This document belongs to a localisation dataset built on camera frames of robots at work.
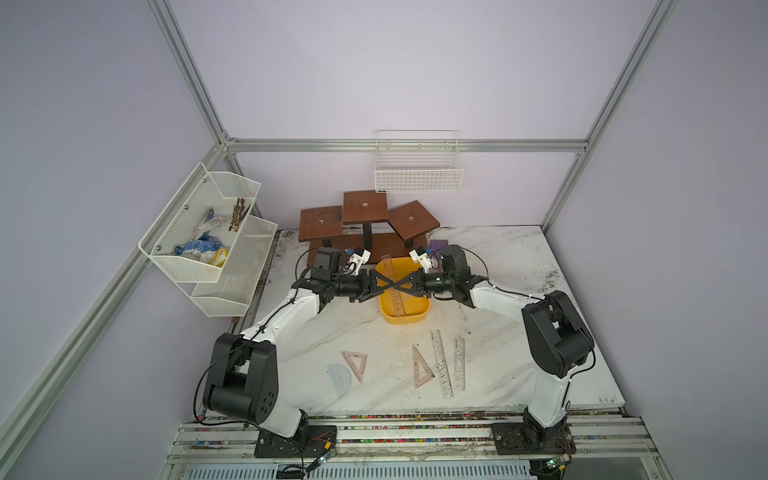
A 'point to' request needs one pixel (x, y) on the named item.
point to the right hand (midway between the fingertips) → (397, 289)
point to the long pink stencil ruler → (396, 293)
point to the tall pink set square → (418, 358)
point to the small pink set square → (358, 371)
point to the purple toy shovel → (437, 245)
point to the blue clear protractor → (341, 378)
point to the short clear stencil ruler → (459, 366)
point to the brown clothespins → (239, 212)
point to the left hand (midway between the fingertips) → (386, 289)
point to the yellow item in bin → (220, 257)
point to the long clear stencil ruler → (441, 365)
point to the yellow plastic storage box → (416, 308)
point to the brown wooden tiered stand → (364, 224)
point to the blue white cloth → (205, 246)
